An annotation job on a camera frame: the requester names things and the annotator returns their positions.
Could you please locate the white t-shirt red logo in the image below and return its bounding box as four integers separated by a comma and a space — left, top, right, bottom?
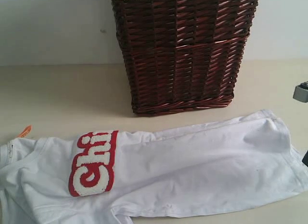
0, 110, 308, 224

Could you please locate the dark red wicker basket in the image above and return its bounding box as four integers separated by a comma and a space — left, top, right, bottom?
111, 0, 259, 116

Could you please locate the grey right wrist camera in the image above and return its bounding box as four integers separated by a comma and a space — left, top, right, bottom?
293, 81, 308, 103

